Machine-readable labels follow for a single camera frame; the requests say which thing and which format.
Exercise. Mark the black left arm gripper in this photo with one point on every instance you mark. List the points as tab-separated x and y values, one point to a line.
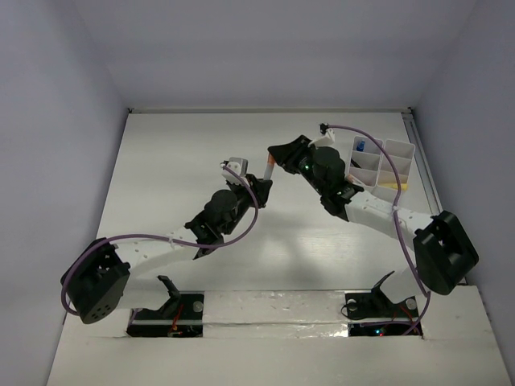
253	186

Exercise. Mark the yellow highlighter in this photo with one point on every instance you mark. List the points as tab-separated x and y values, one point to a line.
394	186

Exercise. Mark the white divided organizer box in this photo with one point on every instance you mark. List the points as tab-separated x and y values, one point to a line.
373	168

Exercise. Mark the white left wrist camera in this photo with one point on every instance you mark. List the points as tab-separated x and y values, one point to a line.
237	165

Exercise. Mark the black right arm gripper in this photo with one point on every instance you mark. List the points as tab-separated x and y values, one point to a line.
287	154

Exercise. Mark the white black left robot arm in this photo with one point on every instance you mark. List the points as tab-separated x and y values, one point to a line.
126	271

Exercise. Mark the fat orange-tipped crayon pencil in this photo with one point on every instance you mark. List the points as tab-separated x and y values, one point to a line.
270	163

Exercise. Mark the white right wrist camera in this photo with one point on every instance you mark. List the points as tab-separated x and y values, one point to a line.
326	138

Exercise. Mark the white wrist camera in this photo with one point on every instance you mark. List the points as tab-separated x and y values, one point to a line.
326	138
237	165

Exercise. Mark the pink-capped white marker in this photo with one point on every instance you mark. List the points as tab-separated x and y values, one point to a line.
355	180

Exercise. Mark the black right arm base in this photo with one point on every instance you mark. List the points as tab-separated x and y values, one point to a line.
372	314

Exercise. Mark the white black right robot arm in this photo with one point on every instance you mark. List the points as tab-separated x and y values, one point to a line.
440	253

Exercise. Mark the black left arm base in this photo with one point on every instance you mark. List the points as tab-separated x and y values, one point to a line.
180	316

